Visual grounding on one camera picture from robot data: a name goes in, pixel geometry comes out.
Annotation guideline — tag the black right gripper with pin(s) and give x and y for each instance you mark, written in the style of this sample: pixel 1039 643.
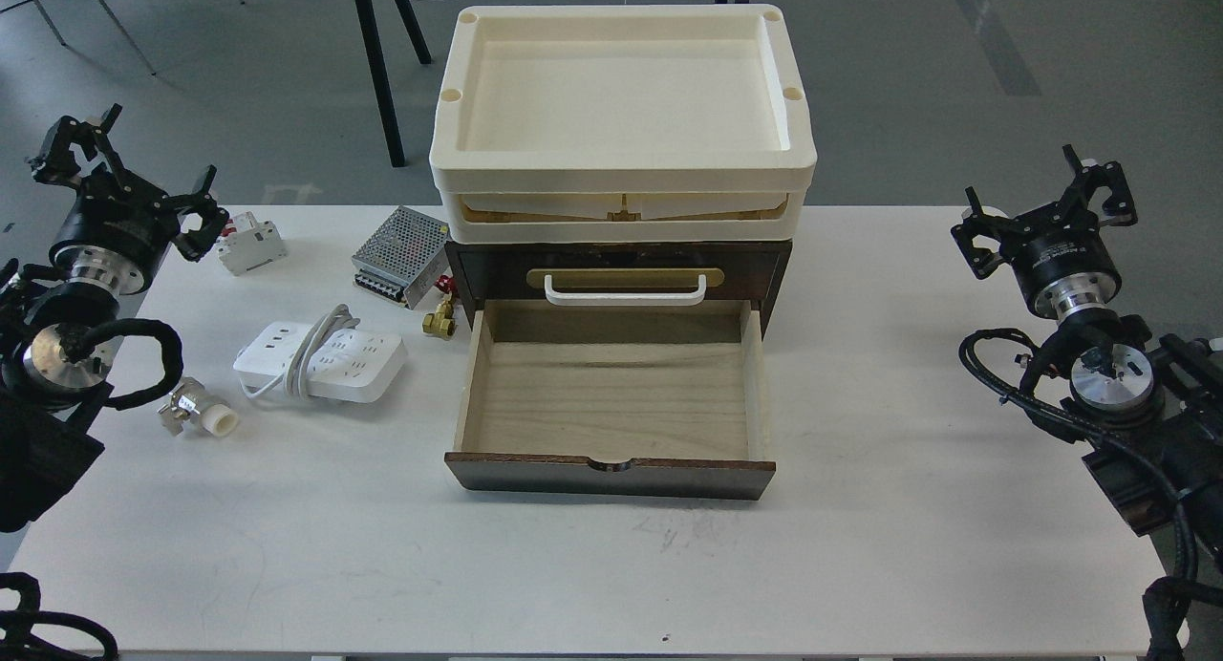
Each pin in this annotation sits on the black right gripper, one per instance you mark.
pixel 1061 250

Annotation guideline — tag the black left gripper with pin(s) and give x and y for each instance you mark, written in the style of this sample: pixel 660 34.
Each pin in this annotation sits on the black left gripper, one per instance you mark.
pixel 110 223

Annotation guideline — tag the white power strip with cable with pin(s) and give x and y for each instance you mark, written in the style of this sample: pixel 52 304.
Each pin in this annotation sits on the white power strip with cable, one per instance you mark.
pixel 330 358

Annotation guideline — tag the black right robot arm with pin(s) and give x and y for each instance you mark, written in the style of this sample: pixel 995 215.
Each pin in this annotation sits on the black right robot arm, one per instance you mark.
pixel 1148 407

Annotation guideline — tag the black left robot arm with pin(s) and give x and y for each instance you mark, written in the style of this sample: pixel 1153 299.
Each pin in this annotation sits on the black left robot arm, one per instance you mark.
pixel 58 317

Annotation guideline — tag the dark wooden cabinet body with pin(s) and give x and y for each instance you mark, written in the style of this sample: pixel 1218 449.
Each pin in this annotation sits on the dark wooden cabinet body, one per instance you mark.
pixel 502 291

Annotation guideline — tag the metal and white pipe fitting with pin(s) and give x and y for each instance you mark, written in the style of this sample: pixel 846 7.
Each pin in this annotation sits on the metal and white pipe fitting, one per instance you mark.
pixel 191 406

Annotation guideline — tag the metal mesh power supply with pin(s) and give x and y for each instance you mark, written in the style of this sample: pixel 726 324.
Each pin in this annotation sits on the metal mesh power supply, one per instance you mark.
pixel 403 258

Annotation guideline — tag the black table leg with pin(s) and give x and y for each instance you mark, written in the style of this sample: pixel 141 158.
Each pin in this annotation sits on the black table leg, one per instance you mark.
pixel 376 60

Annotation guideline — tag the brass valve fitting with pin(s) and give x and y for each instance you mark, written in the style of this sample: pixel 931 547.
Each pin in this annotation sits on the brass valve fitting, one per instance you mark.
pixel 441 322

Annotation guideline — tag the cream plastic stacked tray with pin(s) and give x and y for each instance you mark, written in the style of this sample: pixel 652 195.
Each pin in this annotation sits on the cream plastic stacked tray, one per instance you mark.
pixel 606 125

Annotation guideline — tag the open wooden drawer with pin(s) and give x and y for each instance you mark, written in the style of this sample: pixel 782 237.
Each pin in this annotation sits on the open wooden drawer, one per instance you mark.
pixel 665 401

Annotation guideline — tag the white circuit breaker red switch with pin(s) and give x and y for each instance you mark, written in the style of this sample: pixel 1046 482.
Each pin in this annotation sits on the white circuit breaker red switch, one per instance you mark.
pixel 246 244

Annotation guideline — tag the white drawer handle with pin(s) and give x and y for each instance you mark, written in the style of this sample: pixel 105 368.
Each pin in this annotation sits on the white drawer handle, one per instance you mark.
pixel 690 298

